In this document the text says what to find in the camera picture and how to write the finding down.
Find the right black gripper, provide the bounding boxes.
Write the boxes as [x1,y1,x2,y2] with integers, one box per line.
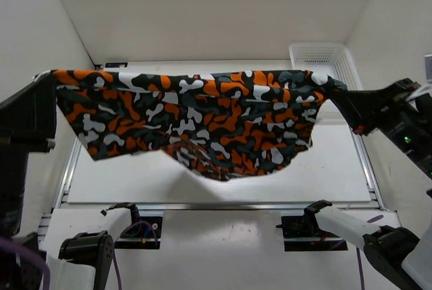
[328,76,432,177]

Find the orange camouflage patterned shorts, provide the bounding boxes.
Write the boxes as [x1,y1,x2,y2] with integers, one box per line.
[38,69,346,181]

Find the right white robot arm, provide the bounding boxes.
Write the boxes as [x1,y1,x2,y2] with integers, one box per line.
[303,78,431,289]

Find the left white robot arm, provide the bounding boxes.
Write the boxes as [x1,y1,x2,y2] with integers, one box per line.
[1,72,142,289]

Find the white plastic mesh basket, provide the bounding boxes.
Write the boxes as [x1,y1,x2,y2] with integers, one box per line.
[289,42,362,90]

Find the small blue label sticker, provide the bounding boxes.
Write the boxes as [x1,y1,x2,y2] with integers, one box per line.
[105,62,128,68]

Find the aluminium front rail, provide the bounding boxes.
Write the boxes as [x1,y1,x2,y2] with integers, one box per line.
[52,200,382,210]

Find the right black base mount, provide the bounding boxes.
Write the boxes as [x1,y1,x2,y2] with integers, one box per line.
[275,216,348,253]

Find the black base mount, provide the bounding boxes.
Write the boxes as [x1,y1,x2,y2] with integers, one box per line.
[115,210,163,250]
[275,216,348,253]

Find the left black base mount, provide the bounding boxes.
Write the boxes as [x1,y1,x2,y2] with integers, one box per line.
[115,210,163,250]

